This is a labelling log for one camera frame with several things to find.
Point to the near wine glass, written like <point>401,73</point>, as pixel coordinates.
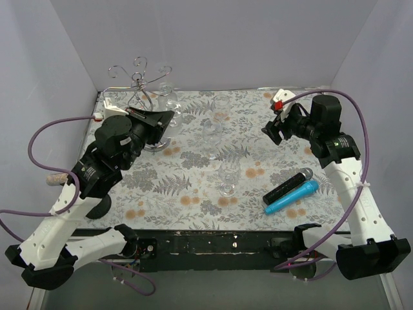
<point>229,173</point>

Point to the far wine glass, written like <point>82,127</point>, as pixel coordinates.
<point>220,107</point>

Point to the blue toy microphone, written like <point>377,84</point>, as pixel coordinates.
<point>306,189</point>

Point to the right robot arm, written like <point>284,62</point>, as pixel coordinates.
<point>361,244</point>

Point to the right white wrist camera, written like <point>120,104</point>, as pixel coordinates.
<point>281,103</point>

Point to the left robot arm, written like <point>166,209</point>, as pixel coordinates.
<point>46,257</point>

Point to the patterned tumbler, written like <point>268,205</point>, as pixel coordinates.
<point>176,122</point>
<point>166,94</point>

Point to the black microphone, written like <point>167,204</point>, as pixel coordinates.
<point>292,183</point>

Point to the floral tablecloth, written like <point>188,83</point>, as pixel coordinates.
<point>178,187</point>

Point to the black table front rail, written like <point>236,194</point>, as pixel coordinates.
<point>184,250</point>

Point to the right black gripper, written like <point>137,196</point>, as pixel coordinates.
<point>279,128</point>

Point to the middle wine glass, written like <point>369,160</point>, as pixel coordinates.
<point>212,135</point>

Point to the glitter microphone on stand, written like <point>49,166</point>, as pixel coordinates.
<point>56,179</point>

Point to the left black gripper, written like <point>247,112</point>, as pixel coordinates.
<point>150,126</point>

